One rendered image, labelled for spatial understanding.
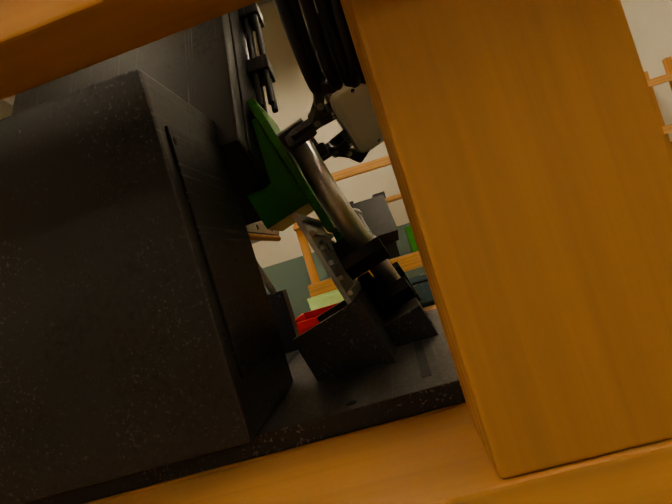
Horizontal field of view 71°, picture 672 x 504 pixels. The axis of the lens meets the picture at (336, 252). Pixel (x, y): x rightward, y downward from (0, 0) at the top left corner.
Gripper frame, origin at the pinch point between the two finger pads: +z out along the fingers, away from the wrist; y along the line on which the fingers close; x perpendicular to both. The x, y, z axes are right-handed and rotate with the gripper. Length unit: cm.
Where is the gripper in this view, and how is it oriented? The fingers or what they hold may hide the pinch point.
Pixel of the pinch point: (308, 145)
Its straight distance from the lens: 65.3
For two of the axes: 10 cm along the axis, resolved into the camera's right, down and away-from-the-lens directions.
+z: -8.4, 5.3, 1.0
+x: 2.9, 6.1, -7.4
